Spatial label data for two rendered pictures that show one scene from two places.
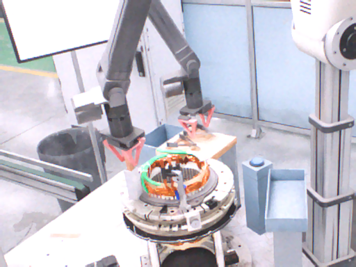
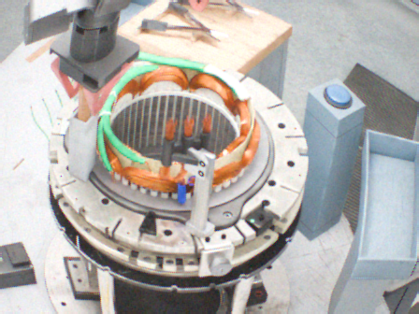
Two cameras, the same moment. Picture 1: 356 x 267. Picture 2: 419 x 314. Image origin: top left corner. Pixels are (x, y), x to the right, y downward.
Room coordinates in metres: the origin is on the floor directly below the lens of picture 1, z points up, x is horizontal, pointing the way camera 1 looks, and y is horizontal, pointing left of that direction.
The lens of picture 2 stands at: (0.26, 0.22, 1.98)
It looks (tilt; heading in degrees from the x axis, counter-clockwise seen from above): 44 degrees down; 352
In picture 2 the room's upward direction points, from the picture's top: 8 degrees clockwise
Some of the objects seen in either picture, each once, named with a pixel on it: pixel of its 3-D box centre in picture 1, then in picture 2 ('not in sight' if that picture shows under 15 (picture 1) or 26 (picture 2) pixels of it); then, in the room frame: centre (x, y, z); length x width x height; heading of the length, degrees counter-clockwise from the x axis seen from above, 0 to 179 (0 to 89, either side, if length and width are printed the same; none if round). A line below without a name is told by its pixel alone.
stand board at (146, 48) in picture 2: (197, 146); (204, 28); (1.49, 0.08, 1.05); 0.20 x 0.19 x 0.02; 54
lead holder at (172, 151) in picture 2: (171, 170); (186, 148); (1.08, 0.13, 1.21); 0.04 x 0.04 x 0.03; 58
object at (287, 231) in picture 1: (287, 232); (371, 261); (1.15, -0.16, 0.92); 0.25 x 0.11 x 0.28; 170
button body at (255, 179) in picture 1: (259, 196); (327, 161); (1.38, -0.10, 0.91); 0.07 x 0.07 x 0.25; 36
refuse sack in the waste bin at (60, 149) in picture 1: (76, 166); not in sight; (2.67, 0.90, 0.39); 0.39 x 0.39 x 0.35
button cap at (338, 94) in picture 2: (256, 160); (339, 94); (1.38, -0.10, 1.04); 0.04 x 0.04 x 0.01
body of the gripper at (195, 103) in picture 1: (194, 100); not in sight; (1.54, 0.08, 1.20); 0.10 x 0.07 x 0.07; 144
